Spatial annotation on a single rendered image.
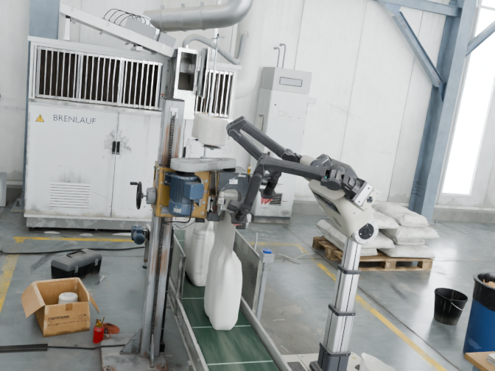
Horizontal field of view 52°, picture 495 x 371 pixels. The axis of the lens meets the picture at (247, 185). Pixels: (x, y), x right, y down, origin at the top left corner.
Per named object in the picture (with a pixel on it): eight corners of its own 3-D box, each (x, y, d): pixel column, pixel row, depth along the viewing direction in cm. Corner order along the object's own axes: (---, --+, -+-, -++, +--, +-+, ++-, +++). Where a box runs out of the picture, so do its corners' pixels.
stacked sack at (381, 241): (396, 251, 585) (398, 239, 582) (346, 251, 562) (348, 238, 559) (375, 239, 624) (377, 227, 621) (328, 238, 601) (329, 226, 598)
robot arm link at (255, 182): (263, 177, 256) (269, 161, 262) (253, 174, 256) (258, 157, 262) (248, 217, 292) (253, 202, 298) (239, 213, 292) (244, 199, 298)
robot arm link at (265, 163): (251, 163, 250) (256, 148, 255) (252, 179, 261) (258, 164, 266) (342, 182, 240) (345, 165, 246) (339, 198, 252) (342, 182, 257)
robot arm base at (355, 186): (359, 178, 254) (345, 198, 255) (348, 169, 251) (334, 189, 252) (367, 182, 246) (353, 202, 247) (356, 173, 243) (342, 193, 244)
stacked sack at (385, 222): (401, 231, 579) (403, 219, 576) (349, 230, 558) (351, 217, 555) (380, 221, 618) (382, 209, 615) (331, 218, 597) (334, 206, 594)
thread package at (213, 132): (228, 148, 302) (231, 119, 299) (200, 146, 297) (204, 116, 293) (221, 144, 317) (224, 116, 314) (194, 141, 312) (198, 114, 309)
